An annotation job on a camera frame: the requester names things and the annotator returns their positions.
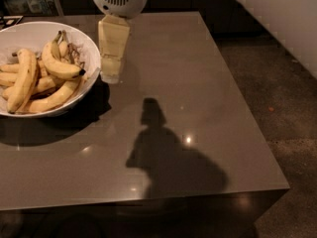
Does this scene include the small back yellow banana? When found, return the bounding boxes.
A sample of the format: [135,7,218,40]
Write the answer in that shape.
[58,31,68,59]

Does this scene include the middle yellow banana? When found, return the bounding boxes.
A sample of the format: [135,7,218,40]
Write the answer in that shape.
[2,75,64,100]

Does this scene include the far left yellow banana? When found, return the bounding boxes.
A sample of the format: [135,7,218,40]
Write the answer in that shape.
[0,63,20,86]

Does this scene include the curved yellow banana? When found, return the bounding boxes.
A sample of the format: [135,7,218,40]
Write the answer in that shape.
[42,31,85,80]

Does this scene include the white bowl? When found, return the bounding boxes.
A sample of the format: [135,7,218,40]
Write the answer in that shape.
[0,21,100,118]

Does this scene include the bottom yellow banana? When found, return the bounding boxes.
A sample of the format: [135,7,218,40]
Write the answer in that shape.
[24,77,81,113]

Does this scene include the bottles on shelf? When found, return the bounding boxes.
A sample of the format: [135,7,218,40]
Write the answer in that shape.
[0,0,62,16]

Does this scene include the long left yellow banana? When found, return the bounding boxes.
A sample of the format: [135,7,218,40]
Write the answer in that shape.
[7,49,38,113]

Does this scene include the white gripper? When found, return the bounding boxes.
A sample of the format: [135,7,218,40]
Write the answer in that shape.
[93,0,148,84]

